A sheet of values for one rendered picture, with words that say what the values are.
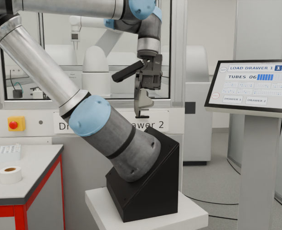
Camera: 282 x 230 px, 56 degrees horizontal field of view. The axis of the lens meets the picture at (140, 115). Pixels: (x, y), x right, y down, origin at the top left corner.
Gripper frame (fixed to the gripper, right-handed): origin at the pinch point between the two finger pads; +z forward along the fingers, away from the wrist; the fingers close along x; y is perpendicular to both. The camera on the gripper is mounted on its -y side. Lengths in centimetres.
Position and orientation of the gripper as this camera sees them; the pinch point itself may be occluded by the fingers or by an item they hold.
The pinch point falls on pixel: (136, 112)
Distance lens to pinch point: 89.5
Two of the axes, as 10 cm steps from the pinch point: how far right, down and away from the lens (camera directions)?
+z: -0.9, 10.0, -0.2
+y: 9.8, 0.8, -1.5
